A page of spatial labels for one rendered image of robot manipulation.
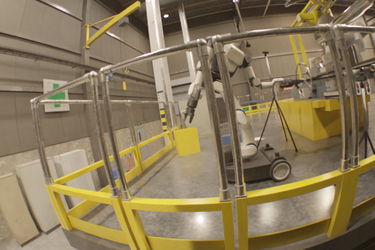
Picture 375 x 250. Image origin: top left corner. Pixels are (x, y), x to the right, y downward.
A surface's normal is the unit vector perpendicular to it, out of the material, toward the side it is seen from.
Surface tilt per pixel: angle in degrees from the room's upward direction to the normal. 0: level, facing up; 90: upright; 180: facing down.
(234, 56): 109
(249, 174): 90
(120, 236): 90
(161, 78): 90
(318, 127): 90
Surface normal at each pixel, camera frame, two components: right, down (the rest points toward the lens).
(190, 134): 0.18, -0.03
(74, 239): -0.22, 0.04
